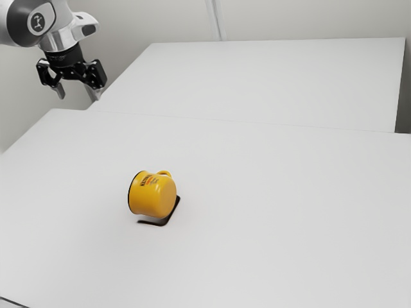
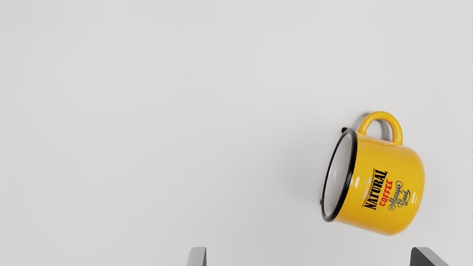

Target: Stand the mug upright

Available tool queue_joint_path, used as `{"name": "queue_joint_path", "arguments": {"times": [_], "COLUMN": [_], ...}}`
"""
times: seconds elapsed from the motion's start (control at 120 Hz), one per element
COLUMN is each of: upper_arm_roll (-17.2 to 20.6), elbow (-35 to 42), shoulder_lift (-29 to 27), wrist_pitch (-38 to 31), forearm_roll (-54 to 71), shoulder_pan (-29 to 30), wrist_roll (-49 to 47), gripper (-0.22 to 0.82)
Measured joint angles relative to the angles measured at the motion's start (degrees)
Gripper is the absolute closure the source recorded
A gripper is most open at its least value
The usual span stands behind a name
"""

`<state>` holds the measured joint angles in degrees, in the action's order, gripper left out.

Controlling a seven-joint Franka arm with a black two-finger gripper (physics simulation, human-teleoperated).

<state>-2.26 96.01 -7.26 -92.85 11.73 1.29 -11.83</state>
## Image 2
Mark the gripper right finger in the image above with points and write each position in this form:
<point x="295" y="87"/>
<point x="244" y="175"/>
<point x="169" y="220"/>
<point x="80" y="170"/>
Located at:
<point x="425" y="258"/>

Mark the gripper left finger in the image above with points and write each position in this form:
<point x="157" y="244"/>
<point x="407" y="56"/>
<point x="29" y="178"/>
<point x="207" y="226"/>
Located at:
<point x="197" y="257"/>

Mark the yellow enamel mug black rim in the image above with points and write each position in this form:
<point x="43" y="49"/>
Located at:
<point x="384" y="162"/>

